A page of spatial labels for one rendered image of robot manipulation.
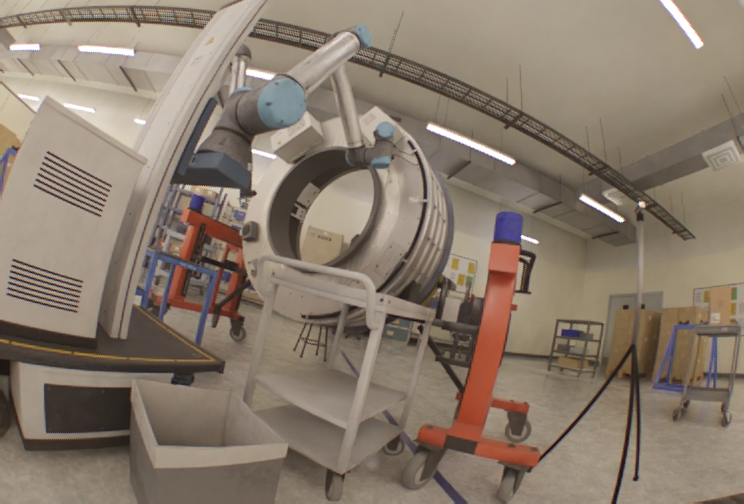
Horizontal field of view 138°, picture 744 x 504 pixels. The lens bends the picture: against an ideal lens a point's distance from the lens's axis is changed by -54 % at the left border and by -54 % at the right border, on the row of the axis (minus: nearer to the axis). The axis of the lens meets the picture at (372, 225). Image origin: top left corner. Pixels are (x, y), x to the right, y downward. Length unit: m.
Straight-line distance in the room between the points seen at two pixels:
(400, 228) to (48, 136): 1.50
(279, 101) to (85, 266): 0.69
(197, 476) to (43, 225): 0.60
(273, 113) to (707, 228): 9.59
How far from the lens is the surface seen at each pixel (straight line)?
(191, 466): 0.62
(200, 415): 0.90
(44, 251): 0.82
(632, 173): 6.14
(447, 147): 5.70
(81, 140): 0.83
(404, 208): 1.65
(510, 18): 4.27
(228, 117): 1.07
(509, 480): 1.23
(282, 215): 2.21
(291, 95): 0.95
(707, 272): 9.39
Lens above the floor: 0.65
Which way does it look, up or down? 15 degrees up
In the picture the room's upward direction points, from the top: 14 degrees clockwise
